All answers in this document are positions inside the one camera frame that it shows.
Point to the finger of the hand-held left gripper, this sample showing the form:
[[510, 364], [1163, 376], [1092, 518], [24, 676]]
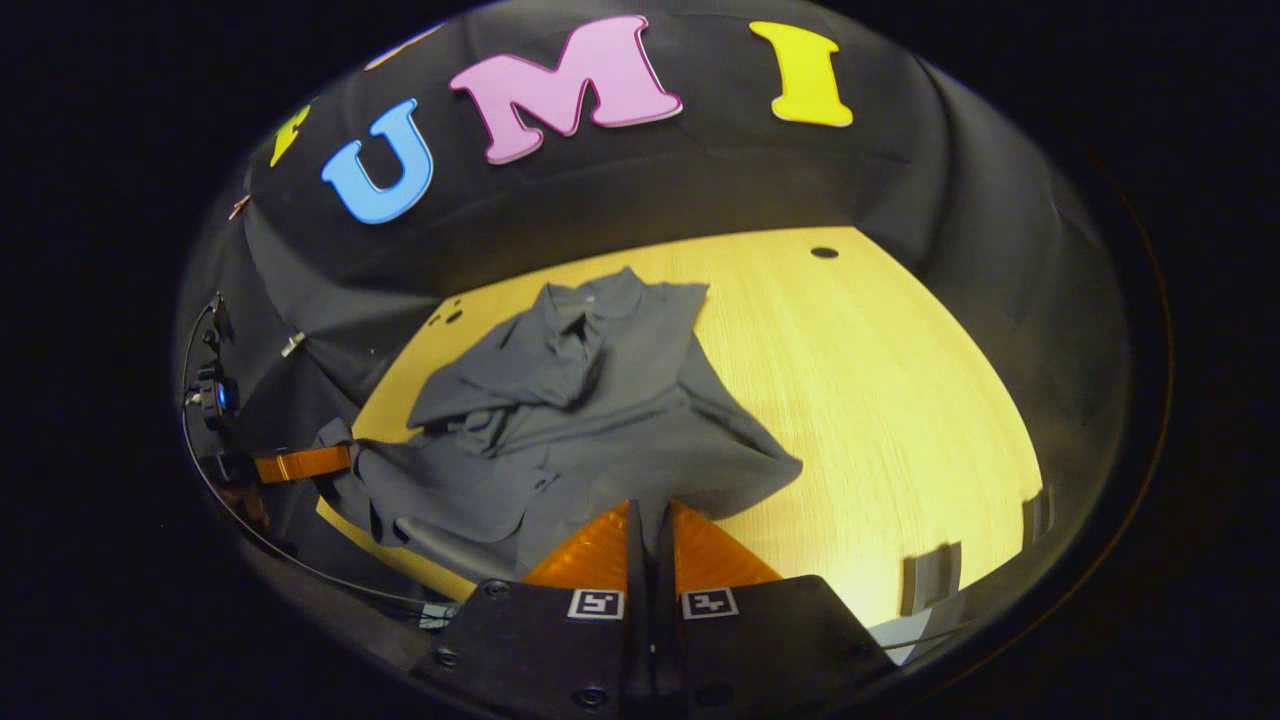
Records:
[[300, 465]]

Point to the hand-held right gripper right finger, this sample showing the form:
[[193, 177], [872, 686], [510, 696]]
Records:
[[770, 650]]

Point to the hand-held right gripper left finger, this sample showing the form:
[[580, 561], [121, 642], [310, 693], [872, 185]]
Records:
[[540, 650]]

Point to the grey shirt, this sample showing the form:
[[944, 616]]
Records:
[[600, 430]]

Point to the small silver clip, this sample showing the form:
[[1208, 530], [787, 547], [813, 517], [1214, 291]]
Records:
[[292, 344]]

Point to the dark strip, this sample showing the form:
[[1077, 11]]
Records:
[[1036, 515], [930, 578]]

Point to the small copper clip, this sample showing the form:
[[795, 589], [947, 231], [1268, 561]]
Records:
[[238, 207]]

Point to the black backdrop cloth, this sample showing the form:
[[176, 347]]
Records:
[[700, 190]]

